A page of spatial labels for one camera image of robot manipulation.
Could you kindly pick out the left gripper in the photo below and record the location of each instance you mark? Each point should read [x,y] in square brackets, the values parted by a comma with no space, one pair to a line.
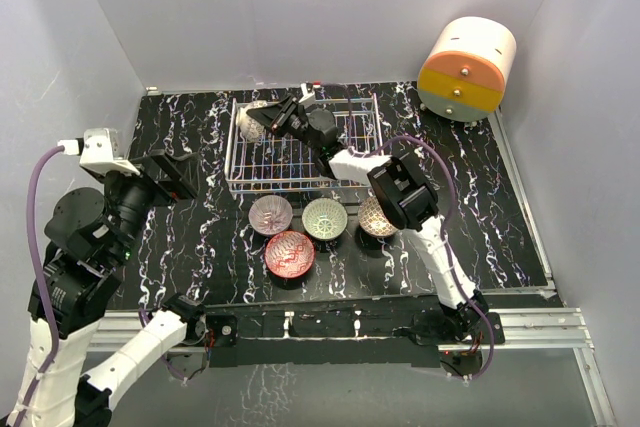
[182,174]

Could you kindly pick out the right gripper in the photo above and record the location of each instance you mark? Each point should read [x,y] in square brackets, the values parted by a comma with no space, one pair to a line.
[277,117]

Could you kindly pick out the brown spoke patterned bowl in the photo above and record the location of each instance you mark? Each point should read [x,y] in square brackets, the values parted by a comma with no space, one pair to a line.
[250,129]

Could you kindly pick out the purple striped bowl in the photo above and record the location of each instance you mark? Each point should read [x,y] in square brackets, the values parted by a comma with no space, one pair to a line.
[270,215]

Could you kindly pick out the brown scale patterned bowl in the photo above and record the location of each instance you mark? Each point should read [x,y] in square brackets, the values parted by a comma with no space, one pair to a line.
[373,221]

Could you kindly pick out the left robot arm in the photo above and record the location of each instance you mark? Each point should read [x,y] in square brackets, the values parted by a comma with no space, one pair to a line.
[91,237]

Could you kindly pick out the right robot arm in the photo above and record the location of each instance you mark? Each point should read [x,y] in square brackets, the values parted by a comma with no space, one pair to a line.
[404,194]

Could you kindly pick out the green patterned bowl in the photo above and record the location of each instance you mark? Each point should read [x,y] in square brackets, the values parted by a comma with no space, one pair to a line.
[324,219]

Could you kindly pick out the red patterned bowl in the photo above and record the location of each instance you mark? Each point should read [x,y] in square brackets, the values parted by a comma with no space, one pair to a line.
[289,254]

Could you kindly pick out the round drawer cabinet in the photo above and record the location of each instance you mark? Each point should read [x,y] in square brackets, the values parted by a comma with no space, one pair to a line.
[465,75]

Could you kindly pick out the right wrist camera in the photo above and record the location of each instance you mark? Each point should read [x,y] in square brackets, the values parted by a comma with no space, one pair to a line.
[308,93]

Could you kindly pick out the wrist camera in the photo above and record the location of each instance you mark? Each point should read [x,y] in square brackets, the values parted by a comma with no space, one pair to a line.
[100,152]
[308,93]

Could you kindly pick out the white wire dish rack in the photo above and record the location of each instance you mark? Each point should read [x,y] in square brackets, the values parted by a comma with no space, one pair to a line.
[275,165]

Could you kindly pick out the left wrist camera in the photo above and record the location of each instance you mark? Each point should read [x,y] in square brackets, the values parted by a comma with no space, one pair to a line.
[100,152]

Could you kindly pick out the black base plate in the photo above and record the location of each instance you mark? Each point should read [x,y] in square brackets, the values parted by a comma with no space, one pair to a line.
[411,330]

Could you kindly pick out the aluminium frame rail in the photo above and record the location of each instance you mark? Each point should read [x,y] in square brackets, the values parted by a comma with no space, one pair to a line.
[553,328]

